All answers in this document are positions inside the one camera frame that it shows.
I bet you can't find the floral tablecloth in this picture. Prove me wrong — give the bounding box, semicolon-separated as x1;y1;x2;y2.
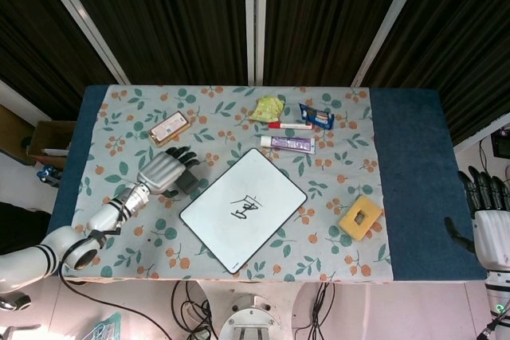
63;84;395;282

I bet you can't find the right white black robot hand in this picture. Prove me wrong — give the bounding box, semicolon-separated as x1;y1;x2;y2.
444;168;510;274

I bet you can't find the long black cable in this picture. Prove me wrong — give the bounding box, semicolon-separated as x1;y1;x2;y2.
58;264;181;340

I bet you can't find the blue table cover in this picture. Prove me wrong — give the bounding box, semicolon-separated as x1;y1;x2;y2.
43;84;488;282

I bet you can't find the small blue object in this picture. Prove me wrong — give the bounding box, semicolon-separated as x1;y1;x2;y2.
37;166;63;182

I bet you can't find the grey eraser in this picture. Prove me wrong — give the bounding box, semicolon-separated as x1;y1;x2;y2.
178;171;209;197

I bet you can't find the open cardboard box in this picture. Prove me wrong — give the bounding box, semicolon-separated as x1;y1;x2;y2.
25;119;79;170

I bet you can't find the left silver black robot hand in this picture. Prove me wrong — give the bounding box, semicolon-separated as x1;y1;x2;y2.
137;147;202;199

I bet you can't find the yellow green crumpled wrapper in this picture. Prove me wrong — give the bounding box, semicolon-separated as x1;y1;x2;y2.
249;95;285;123

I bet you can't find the white board with black rim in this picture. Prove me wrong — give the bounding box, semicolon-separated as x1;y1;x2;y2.
178;147;308;276

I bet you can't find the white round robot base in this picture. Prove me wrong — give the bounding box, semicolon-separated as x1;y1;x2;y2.
218;291;286;340

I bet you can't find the white frame post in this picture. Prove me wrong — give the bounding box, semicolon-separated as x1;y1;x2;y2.
350;0;432;87
244;0;269;86
31;0;129;84

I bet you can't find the black cable bundle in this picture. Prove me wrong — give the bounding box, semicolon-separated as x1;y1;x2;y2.
171;280;218;340
293;282;339;340

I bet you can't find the white marker with red cap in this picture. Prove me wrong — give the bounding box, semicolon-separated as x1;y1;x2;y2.
267;122;314;131

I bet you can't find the blue cookie packet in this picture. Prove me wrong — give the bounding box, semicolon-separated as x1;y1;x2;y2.
298;102;335;131

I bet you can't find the purple toothpaste tube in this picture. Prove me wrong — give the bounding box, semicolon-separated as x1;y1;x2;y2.
260;135;316;154

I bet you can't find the yellow sponge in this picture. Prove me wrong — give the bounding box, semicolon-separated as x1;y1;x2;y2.
337;195;383;241

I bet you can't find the brown flat board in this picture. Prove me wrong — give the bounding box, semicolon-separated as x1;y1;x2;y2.
0;103;37;166

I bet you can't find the teal printed package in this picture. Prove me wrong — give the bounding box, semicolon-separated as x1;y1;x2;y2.
84;311;124;340

